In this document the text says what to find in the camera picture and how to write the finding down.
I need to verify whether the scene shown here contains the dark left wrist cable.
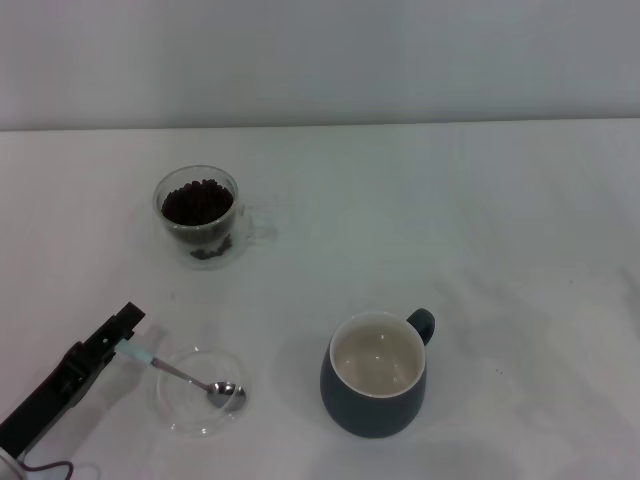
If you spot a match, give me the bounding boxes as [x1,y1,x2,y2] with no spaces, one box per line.
[22,457,77,475]

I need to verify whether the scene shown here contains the clear glass cup with handle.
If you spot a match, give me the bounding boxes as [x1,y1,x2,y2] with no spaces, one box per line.
[152,165,279,274]

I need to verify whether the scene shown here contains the blue handled metal spoon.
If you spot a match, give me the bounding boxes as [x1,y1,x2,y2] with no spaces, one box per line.
[115,341,248,410]

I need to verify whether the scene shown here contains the dark green ceramic mug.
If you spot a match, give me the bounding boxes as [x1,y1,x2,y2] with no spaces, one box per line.
[319,307,437,440]

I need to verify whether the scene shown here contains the clear glass saucer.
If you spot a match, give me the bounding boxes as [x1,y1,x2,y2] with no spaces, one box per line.
[155,349,253,440]

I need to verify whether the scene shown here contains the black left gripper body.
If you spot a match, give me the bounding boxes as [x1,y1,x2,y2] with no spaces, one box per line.
[0,342,87,459]

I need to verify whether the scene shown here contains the coffee beans pile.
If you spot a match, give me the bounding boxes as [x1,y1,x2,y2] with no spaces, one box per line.
[160,178,235,227]

